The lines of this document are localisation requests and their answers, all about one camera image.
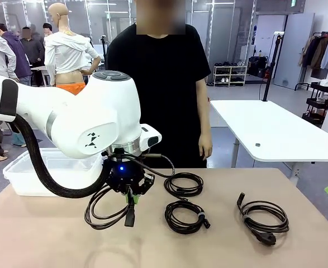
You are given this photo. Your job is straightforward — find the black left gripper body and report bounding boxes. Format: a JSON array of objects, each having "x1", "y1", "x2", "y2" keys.
[{"x1": 102, "y1": 152, "x2": 145, "y2": 189}]

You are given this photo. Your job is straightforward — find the thin black cable coil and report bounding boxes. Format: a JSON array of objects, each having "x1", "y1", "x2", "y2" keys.
[{"x1": 163, "y1": 172, "x2": 204, "y2": 200}]

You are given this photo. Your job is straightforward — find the black power cable coil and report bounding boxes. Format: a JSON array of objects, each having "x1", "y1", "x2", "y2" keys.
[{"x1": 84, "y1": 184, "x2": 138, "y2": 230}]

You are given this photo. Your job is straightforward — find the black cable coil white tie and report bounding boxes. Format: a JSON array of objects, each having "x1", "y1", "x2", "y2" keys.
[{"x1": 165, "y1": 198, "x2": 211, "y2": 235}]

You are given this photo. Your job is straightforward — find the black power cable grey tie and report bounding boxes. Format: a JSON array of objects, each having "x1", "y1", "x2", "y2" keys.
[{"x1": 236, "y1": 192, "x2": 290, "y2": 246}]

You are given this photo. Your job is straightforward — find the person's left forearm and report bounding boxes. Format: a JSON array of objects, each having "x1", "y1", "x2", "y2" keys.
[{"x1": 196, "y1": 78, "x2": 212, "y2": 139}]

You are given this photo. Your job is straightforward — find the person's left hand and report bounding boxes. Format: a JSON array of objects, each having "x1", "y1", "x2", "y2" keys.
[{"x1": 198, "y1": 134, "x2": 213, "y2": 161}]

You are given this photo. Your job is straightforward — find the black utility cart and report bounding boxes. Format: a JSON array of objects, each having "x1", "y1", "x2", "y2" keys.
[{"x1": 302, "y1": 81, "x2": 328, "y2": 128}]

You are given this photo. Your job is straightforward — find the large white table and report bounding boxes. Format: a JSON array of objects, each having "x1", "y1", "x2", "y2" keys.
[{"x1": 210, "y1": 99, "x2": 328, "y2": 185}]

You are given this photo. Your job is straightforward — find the orange pants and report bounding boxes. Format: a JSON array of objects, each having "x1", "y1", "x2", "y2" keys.
[{"x1": 56, "y1": 82, "x2": 86, "y2": 95}]

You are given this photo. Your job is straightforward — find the person in black t-shirt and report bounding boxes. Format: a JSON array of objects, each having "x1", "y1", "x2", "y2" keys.
[{"x1": 106, "y1": 0, "x2": 212, "y2": 169}]

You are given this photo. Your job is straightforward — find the clear plastic storage container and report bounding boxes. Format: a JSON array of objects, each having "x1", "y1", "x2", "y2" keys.
[{"x1": 3, "y1": 147, "x2": 103, "y2": 197}]

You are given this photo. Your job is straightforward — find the white long-sleeve shirt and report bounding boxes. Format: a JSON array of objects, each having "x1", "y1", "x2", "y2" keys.
[{"x1": 44, "y1": 31, "x2": 100, "y2": 86}]

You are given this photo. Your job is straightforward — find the wooden shoe rack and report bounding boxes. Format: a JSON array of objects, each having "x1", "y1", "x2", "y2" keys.
[{"x1": 213, "y1": 64, "x2": 248, "y2": 87}]

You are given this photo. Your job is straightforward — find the clothes rack with coats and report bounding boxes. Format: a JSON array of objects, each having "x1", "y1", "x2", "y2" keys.
[{"x1": 294, "y1": 31, "x2": 328, "y2": 92}]

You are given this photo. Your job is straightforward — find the black bags pile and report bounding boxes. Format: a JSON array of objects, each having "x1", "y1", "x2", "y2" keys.
[{"x1": 248, "y1": 55, "x2": 271, "y2": 79}]

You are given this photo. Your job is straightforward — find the person in dark jacket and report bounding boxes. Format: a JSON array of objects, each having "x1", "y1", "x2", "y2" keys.
[{"x1": 20, "y1": 26, "x2": 46, "y2": 87}]

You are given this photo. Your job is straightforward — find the person in purple hoodie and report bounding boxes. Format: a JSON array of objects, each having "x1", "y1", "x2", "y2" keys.
[{"x1": 0, "y1": 23, "x2": 32, "y2": 86}]

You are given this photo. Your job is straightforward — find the tan mannequin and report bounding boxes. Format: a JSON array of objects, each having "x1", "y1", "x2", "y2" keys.
[{"x1": 44, "y1": 2, "x2": 102, "y2": 95}]

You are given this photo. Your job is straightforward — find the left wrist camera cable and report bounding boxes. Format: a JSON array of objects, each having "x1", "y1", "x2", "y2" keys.
[{"x1": 116, "y1": 152, "x2": 176, "y2": 179}]

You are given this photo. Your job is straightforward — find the left wrist camera housing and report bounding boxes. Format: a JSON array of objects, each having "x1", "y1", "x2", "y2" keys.
[{"x1": 139, "y1": 124, "x2": 163, "y2": 155}]

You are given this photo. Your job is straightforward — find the left arm braided hose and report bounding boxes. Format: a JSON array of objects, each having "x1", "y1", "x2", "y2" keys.
[{"x1": 0, "y1": 107, "x2": 108, "y2": 199}]

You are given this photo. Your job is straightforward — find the black camera pole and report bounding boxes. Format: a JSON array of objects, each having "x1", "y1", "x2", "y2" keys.
[{"x1": 263, "y1": 31, "x2": 285, "y2": 102}]

